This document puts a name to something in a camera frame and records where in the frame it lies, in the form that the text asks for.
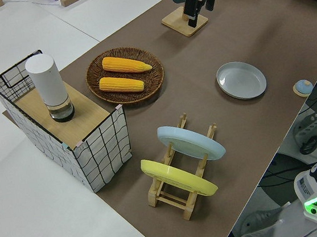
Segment wire basket with grid liner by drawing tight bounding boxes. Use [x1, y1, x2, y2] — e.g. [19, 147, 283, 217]
[0, 40, 135, 205]

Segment blue service bell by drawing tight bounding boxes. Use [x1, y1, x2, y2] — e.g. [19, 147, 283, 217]
[292, 78, 314, 98]

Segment gray metal plate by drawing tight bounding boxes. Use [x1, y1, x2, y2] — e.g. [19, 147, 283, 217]
[214, 58, 269, 103]

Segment long pointed yellow corn cob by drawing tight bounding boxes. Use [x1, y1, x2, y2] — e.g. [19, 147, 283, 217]
[101, 51, 154, 77]

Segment white power strip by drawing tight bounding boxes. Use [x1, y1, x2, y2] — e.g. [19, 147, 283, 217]
[290, 107, 317, 152]

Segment white cylinder with clear base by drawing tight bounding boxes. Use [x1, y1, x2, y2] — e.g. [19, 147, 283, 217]
[24, 51, 77, 127]

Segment light blue plate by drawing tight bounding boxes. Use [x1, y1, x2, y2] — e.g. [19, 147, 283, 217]
[156, 119, 227, 167]

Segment short yellow corn cob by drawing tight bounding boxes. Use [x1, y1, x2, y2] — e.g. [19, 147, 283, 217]
[98, 72, 146, 97]

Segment wooden plate rack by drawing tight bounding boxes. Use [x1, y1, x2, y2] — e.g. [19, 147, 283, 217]
[138, 109, 228, 225]

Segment wooden board lid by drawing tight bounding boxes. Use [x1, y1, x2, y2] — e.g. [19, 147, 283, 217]
[13, 78, 114, 154]

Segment yellow plate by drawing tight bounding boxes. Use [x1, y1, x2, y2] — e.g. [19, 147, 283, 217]
[139, 151, 220, 204]

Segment brown wicker tray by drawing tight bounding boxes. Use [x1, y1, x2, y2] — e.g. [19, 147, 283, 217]
[83, 42, 168, 109]

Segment wooden mug tree stand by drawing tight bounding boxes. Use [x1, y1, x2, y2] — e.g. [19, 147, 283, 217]
[159, 0, 211, 41]

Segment black power adapter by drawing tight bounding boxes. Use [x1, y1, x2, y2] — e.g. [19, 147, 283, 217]
[298, 136, 317, 156]

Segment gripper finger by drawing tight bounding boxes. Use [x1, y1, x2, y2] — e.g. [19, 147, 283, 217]
[182, 0, 206, 29]
[204, 0, 219, 13]

